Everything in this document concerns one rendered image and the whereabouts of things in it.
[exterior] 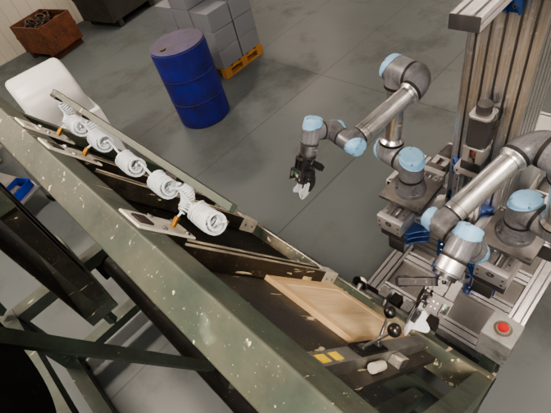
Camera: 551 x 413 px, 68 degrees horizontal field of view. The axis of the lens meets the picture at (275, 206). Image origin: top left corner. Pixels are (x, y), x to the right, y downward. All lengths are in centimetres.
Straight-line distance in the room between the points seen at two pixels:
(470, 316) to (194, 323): 209
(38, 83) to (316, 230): 261
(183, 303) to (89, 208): 44
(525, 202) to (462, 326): 105
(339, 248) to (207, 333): 246
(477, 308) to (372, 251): 85
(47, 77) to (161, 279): 328
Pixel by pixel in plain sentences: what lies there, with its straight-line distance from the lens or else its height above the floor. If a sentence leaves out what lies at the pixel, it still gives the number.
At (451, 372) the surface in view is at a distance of 185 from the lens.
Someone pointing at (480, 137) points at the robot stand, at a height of 145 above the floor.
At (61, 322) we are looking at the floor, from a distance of 379.
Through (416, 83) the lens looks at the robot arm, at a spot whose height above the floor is 165.
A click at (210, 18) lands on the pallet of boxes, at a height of 77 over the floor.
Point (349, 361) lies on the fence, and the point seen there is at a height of 158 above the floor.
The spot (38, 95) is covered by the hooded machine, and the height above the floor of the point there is 117.
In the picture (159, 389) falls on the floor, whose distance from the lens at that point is 307.
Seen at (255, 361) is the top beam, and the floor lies 193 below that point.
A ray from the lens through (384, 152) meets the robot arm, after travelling 204.
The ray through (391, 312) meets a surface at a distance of 128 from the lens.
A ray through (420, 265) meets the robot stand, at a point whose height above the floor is 22.
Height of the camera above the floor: 260
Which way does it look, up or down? 46 degrees down
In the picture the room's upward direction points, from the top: 18 degrees counter-clockwise
